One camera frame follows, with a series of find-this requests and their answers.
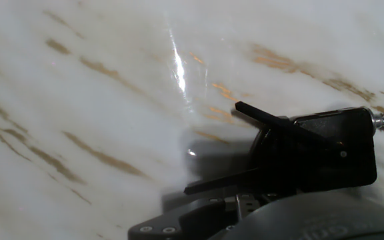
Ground marble pattern board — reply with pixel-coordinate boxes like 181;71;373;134
0;0;384;240

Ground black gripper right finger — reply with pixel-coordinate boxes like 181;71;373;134
235;191;287;221

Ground black square clock movement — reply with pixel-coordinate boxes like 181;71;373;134
291;107;379;193

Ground black metal C-clamp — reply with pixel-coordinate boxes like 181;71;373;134
247;106;384;201

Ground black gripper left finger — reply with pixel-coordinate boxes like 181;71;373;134
127;196;237;240

